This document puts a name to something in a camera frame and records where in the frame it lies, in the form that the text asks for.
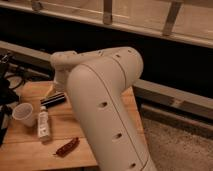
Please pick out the metal bracket middle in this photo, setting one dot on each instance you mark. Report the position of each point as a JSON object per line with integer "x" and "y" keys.
{"x": 107, "y": 12}

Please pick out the black rectangular bar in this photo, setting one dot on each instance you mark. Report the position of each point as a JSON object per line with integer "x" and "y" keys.
{"x": 53, "y": 100}

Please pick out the metal bracket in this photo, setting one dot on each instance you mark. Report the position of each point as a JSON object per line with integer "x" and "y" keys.
{"x": 107, "y": 12}
{"x": 171, "y": 17}
{"x": 36, "y": 5}

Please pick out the metal bracket left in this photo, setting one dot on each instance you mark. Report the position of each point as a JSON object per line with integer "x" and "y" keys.
{"x": 36, "y": 5}

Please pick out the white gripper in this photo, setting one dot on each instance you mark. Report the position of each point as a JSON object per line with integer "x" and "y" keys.
{"x": 59, "y": 82}

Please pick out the metal bracket right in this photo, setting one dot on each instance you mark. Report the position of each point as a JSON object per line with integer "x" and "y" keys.
{"x": 171, "y": 17}

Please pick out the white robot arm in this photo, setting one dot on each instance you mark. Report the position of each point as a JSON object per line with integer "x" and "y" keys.
{"x": 94, "y": 82}

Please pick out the black camera tripod stand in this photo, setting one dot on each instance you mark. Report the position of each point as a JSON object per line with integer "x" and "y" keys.
{"x": 7, "y": 96}

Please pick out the translucent plastic cup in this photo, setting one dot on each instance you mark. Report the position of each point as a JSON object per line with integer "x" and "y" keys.
{"x": 24, "y": 114}

